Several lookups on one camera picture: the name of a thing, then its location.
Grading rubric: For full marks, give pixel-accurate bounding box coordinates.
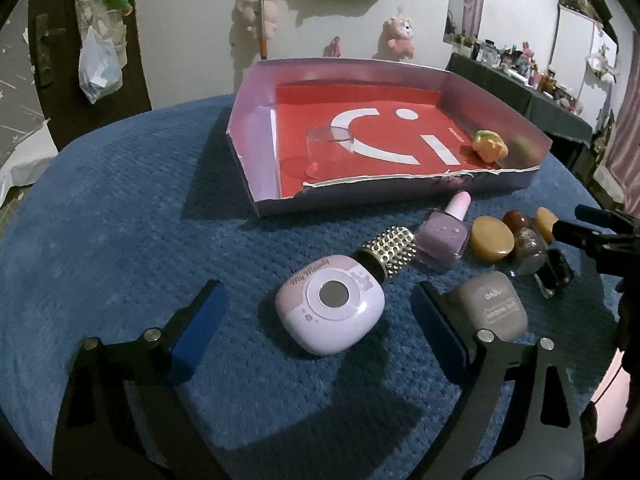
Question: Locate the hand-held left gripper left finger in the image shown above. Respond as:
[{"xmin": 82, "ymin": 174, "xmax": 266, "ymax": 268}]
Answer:
[{"xmin": 52, "ymin": 280, "xmax": 231, "ymax": 480}]

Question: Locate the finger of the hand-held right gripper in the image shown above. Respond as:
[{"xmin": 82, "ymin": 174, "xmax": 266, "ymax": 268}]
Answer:
[
  {"xmin": 575, "ymin": 204, "xmax": 638, "ymax": 233},
  {"xmin": 552, "ymin": 219, "xmax": 640, "ymax": 275}
]

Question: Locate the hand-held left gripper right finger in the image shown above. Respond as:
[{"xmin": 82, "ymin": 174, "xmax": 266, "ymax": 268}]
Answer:
[{"xmin": 410, "ymin": 280, "xmax": 588, "ymax": 480}]

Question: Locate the black nail polish bottle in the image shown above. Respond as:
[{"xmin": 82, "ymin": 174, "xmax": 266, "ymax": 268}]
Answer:
[{"xmin": 535, "ymin": 249, "xmax": 575, "ymax": 300}]

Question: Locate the glitter bottle brown ball cap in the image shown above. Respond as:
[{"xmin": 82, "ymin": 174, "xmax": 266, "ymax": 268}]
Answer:
[{"xmin": 501, "ymin": 210, "xmax": 550, "ymax": 277}]

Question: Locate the grey earbuds case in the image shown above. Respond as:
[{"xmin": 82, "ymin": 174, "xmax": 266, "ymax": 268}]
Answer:
[{"xmin": 447, "ymin": 271, "xmax": 529, "ymax": 343}]

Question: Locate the studded cap bottle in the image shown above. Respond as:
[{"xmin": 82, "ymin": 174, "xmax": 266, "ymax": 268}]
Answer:
[{"xmin": 350, "ymin": 225, "xmax": 418, "ymax": 282}]

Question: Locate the lavender square compact case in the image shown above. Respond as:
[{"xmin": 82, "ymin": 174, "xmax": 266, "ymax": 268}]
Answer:
[{"xmin": 275, "ymin": 255, "xmax": 387, "ymax": 357}]

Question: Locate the pink cardboard box red bottom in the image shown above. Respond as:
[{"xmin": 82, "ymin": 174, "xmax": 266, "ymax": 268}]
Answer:
[{"xmin": 226, "ymin": 57, "xmax": 552, "ymax": 218}]

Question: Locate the small yellow polished stone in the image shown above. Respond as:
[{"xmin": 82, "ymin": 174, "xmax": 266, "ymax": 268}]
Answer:
[{"xmin": 534, "ymin": 207, "xmax": 560, "ymax": 242}]

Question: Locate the pink striped curtain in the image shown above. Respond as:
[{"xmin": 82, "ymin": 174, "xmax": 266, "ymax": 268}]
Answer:
[{"xmin": 597, "ymin": 35, "xmax": 640, "ymax": 211}]

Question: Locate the purple nail polish bottle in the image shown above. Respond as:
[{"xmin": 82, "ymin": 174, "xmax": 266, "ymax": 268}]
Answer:
[{"xmin": 415, "ymin": 191, "xmax": 472, "ymax": 273}]

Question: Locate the large yellow polished stone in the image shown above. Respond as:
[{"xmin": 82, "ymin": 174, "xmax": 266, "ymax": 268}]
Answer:
[{"xmin": 471, "ymin": 216, "xmax": 515, "ymax": 262}]

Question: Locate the green bear toy figure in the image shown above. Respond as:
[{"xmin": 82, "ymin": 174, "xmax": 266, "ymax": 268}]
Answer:
[{"xmin": 472, "ymin": 130, "xmax": 510, "ymax": 163}]

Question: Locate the dark cloth covered table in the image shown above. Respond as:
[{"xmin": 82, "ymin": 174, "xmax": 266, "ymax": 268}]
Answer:
[{"xmin": 445, "ymin": 52, "xmax": 593, "ymax": 161}]

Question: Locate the row of small table items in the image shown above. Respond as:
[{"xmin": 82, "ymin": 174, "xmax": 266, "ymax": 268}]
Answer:
[{"xmin": 450, "ymin": 30, "xmax": 586, "ymax": 111}]

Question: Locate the white wardrobe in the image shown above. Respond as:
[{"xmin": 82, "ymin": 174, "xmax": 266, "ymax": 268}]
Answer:
[{"xmin": 547, "ymin": 0, "xmax": 621, "ymax": 126}]

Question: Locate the clear plastic cup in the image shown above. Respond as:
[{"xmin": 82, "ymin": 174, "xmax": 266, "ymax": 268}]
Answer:
[{"xmin": 306, "ymin": 127, "xmax": 355, "ymax": 182}]

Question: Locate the white paper sheet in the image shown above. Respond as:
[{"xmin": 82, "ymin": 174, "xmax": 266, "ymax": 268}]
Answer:
[{"xmin": 0, "ymin": 125, "xmax": 58, "ymax": 201}]

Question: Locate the dark brown door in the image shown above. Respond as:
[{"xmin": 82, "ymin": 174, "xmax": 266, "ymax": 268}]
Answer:
[{"xmin": 27, "ymin": 0, "xmax": 153, "ymax": 133}]

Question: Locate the pink cow plush toy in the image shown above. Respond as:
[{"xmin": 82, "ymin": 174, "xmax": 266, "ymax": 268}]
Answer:
[{"xmin": 384, "ymin": 7, "xmax": 416, "ymax": 58}]

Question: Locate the hanging plastic bag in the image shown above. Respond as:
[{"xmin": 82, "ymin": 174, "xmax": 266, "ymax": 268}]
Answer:
[{"xmin": 78, "ymin": 25, "xmax": 123, "ymax": 105}]

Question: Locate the mop with orange grip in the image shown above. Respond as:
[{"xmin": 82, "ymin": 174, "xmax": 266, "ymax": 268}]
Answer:
[{"xmin": 255, "ymin": 0, "xmax": 269, "ymax": 61}]

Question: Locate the pale pink plush toy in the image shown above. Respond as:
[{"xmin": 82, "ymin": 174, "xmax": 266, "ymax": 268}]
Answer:
[{"xmin": 232, "ymin": 0, "xmax": 281, "ymax": 41}]

